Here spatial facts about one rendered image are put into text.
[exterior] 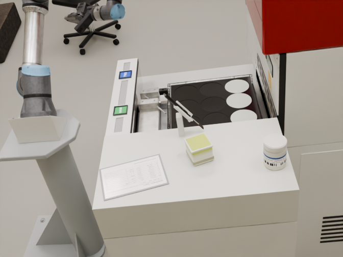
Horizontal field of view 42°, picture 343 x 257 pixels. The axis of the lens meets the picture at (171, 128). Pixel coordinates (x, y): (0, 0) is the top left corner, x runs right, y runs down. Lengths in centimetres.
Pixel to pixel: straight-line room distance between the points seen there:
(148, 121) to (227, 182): 54
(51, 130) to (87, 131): 141
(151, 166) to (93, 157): 163
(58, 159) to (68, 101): 171
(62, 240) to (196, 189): 135
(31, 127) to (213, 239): 89
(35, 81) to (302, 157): 112
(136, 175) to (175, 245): 27
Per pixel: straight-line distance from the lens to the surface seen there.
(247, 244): 156
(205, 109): 181
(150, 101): 189
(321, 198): 198
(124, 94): 187
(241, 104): 182
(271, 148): 138
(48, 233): 259
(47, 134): 195
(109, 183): 147
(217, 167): 146
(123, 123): 171
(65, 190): 217
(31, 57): 214
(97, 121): 340
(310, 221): 208
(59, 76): 410
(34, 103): 195
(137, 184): 144
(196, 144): 144
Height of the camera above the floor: 198
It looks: 39 degrees down
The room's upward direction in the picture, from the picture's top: 10 degrees counter-clockwise
